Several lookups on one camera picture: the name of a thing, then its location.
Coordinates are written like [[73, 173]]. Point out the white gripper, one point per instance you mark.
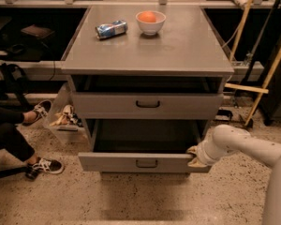
[[203, 154]]

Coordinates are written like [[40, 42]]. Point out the grey drawer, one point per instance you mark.
[[140, 146], [146, 106]]

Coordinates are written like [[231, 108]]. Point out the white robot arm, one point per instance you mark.
[[226, 140]]

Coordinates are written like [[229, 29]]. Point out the grey drawer cabinet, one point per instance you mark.
[[184, 57]]

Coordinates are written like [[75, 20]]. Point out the grey top drawer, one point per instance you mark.
[[146, 106]]

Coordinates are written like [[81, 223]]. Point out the white bowl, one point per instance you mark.
[[151, 28]]

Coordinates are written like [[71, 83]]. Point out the black white left sneaker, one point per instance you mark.
[[44, 165]]

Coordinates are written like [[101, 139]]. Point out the black white sneaker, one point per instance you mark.
[[44, 165], [41, 110]]

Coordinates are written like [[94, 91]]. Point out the orange fruit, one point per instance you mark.
[[147, 17]]

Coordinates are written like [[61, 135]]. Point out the blue crushed soda can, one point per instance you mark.
[[112, 29]]

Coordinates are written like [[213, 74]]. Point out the black white right sneaker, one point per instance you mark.
[[41, 110]]

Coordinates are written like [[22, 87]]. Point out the black office chair base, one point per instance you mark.
[[9, 172]]

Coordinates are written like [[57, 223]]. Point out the person legs black pants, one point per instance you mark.
[[11, 139]]

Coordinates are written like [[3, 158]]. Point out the brown box on shelf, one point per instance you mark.
[[37, 32]]

